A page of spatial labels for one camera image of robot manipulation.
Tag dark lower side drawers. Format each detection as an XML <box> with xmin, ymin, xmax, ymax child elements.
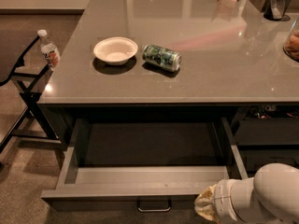
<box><xmin>231</xmin><ymin>105</ymin><xmax>299</xmax><ymax>176</ymax></box>

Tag black metal chair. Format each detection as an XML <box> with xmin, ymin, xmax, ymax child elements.
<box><xmin>0</xmin><ymin>30</ymin><xmax>58</xmax><ymax>152</ymax></box>

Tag glass jar with snacks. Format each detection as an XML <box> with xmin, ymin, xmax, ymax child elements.
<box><xmin>283</xmin><ymin>19</ymin><xmax>299</xmax><ymax>62</ymax></box>

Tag metal drawer handle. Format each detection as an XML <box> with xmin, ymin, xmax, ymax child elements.
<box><xmin>136</xmin><ymin>200</ymin><xmax>172</xmax><ymax>213</ymax></box>

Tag green soda can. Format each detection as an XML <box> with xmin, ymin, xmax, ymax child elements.
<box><xmin>142</xmin><ymin>45</ymin><xmax>181</xmax><ymax>72</ymax></box>

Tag white paper bowl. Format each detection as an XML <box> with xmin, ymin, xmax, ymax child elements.
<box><xmin>93</xmin><ymin>37</ymin><xmax>138</xmax><ymax>65</ymax></box>

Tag dark metal container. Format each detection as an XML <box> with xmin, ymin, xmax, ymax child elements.
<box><xmin>262</xmin><ymin>0</ymin><xmax>291</xmax><ymax>21</ymax></box>

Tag clear plastic water bottle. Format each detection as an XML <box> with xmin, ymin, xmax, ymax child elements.
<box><xmin>37</xmin><ymin>30</ymin><xmax>60</xmax><ymax>69</ymax></box>

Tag grey top drawer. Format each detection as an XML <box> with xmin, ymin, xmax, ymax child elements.
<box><xmin>41</xmin><ymin>118</ymin><xmax>246</xmax><ymax>210</ymax></box>

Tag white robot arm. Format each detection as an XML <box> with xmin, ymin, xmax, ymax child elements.
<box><xmin>194</xmin><ymin>163</ymin><xmax>299</xmax><ymax>224</ymax></box>

